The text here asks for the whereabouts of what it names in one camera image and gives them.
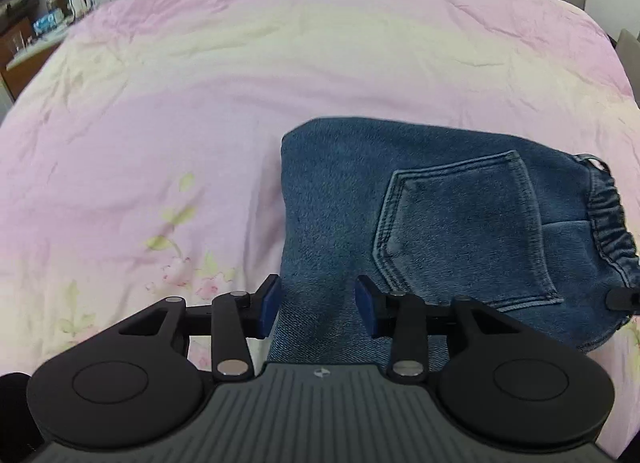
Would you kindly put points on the blue denim pants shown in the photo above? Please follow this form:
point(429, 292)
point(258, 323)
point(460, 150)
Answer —
point(450, 243)

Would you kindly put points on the blue patterned box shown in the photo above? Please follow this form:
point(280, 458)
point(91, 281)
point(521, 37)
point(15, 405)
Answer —
point(48, 24)

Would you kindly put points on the wooden bedside cabinet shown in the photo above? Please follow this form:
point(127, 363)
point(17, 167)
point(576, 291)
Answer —
point(22, 65)

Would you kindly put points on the pink floral bed sheet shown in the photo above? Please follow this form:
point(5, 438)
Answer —
point(200, 103)

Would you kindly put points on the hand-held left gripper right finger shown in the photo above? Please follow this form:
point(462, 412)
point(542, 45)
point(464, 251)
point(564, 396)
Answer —
point(364, 309)

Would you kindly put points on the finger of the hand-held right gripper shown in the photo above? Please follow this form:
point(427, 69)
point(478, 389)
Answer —
point(623, 299)

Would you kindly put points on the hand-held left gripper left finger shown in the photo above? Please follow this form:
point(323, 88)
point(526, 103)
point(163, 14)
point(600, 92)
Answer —
point(270, 309)

